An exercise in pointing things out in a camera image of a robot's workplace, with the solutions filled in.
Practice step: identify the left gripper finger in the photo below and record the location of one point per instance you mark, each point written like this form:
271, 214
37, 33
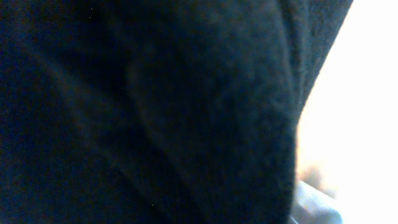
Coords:
311, 206

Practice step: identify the black garment with tape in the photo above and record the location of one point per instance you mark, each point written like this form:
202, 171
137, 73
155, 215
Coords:
156, 111

